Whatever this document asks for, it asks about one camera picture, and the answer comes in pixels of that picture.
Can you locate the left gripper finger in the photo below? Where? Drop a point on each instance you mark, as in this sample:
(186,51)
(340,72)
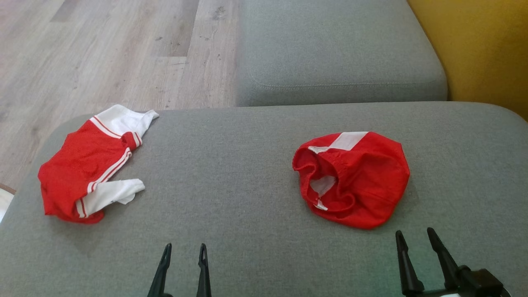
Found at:
(203,280)
(160,276)

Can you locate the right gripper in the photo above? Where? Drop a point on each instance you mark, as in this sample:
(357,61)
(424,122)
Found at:
(478,284)

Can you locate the red shorts with white trim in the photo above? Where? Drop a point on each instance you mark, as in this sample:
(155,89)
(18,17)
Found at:
(371,181)

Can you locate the red and white jersey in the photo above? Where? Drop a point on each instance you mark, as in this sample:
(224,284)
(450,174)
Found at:
(76,165)

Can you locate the large grey sofa seat cushion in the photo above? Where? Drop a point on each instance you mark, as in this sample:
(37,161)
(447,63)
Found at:
(231,173)

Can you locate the small grey sofa cushion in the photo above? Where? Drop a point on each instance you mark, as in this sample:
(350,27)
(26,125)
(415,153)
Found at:
(330,45)

